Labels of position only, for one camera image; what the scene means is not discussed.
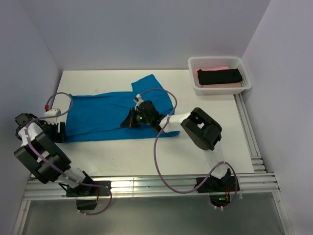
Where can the blue t-shirt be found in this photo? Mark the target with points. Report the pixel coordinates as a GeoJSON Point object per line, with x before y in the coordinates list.
{"type": "Point", "coordinates": [98, 117]}

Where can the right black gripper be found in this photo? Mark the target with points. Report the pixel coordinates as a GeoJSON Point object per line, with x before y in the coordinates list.
{"type": "Point", "coordinates": [130, 120]}

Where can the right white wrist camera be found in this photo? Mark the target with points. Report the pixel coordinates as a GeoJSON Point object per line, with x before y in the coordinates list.
{"type": "Point", "coordinates": [138, 100]}

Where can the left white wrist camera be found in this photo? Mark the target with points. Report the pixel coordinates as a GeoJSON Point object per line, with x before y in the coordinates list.
{"type": "Point", "coordinates": [50, 116]}

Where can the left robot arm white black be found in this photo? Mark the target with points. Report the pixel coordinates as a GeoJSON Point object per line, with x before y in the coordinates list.
{"type": "Point", "coordinates": [40, 154]}

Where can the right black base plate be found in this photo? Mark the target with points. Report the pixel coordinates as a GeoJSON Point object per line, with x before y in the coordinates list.
{"type": "Point", "coordinates": [213, 184]}

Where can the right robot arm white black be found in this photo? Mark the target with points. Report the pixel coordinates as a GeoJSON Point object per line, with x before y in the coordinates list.
{"type": "Point", "coordinates": [201, 128]}

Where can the aluminium rail frame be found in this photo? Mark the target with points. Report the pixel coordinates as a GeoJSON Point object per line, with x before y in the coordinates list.
{"type": "Point", "coordinates": [129, 166]}

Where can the white plastic basket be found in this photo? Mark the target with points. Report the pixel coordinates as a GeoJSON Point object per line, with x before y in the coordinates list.
{"type": "Point", "coordinates": [210, 62]}

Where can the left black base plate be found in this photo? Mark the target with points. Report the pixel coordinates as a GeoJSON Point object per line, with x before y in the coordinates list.
{"type": "Point", "coordinates": [101, 188]}

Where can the pink folded t-shirt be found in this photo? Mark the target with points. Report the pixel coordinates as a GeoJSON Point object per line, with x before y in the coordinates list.
{"type": "Point", "coordinates": [229, 85]}

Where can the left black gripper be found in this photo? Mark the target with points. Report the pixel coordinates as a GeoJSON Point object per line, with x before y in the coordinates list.
{"type": "Point", "coordinates": [58, 137]}

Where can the black rolled t-shirt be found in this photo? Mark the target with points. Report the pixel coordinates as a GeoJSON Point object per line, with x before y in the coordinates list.
{"type": "Point", "coordinates": [219, 76]}

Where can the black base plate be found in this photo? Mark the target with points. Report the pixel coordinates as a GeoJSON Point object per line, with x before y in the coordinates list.
{"type": "Point", "coordinates": [213, 184]}
{"type": "Point", "coordinates": [101, 188]}

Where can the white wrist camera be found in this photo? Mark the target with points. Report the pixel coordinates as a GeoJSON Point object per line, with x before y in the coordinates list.
{"type": "Point", "coordinates": [138, 100]}
{"type": "Point", "coordinates": [50, 116]}

